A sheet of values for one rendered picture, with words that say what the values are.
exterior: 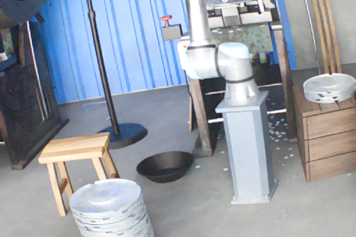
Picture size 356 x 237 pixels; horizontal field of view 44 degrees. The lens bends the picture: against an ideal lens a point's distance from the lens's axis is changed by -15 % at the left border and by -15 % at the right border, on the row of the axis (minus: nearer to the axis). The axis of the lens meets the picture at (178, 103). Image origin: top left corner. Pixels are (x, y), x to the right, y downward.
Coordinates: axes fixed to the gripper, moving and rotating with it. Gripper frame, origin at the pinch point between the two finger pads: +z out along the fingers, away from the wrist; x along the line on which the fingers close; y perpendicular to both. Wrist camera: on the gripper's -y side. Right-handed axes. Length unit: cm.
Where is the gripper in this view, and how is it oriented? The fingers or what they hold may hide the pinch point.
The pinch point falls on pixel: (224, 1)
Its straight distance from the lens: 258.6
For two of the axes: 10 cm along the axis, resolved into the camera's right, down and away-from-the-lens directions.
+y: 1.6, -3.2, 9.4
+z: 1.8, 9.4, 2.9
